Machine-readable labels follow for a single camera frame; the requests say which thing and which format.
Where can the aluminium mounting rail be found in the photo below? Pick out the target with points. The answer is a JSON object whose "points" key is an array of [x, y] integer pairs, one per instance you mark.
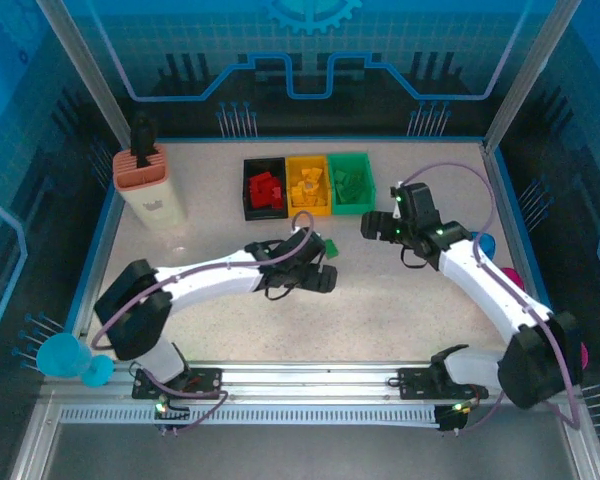
{"points": [[305, 385]]}

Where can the aluminium side rail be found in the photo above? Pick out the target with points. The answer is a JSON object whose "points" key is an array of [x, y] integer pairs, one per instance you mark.
{"points": [[510, 210]]}

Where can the small black controller with LED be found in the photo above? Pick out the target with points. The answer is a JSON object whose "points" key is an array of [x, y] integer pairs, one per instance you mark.
{"points": [[455, 415], [167, 412]]}

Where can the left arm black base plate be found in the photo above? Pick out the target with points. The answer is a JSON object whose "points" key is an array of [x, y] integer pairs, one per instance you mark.
{"points": [[205, 382]]}

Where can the black plastic bin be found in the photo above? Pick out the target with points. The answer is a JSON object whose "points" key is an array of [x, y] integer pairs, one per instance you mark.
{"points": [[265, 215]]}

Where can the blue plastic goblet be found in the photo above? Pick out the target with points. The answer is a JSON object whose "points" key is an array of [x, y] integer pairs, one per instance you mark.
{"points": [[62, 355]]}

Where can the small yellow lego brick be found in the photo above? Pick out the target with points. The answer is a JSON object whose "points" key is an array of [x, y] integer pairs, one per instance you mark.
{"points": [[311, 173]]}

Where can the pink and cream knife block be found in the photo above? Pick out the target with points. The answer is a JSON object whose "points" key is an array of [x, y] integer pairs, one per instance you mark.
{"points": [[150, 200]]}

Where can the yellow plastic bin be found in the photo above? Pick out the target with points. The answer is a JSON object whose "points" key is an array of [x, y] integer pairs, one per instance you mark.
{"points": [[307, 212]]}

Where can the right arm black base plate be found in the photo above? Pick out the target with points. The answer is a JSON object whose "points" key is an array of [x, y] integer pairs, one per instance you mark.
{"points": [[412, 382]]}

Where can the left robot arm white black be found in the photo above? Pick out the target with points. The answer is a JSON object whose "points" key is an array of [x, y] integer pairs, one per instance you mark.
{"points": [[210, 280]]}

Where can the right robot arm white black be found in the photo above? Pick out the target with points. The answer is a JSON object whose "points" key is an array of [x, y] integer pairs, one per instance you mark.
{"points": [[480, 285]]}

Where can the small green lego brick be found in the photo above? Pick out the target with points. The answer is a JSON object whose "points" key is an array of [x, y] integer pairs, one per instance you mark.
{"points": [[331, 248]]}

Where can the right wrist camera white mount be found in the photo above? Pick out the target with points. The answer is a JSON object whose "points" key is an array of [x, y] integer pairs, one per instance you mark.
{"points": [[396, 207]]}

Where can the white container with blue lid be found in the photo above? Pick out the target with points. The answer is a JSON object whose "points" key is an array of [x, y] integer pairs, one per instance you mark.
{"points": [[487, 245]]}

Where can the aluminium frame post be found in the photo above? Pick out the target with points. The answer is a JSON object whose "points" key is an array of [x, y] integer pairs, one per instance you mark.
{"points": [[82, 55], [538, 55]]}

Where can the pink plastic cup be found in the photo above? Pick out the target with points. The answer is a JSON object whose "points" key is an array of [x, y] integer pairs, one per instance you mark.
{"points": [[584, 356]]}

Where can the green plastic bin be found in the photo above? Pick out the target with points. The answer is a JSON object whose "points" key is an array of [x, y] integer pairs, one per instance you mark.
{"points": [[352, 210]]}

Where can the pink lidded plastic bowl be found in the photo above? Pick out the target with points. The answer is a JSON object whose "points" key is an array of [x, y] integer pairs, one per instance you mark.
{"points": [[512, 277]]}

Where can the yellow lego brick with hole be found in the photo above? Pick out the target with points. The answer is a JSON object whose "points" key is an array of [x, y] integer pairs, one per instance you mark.
{"points": [[307, 189]]}

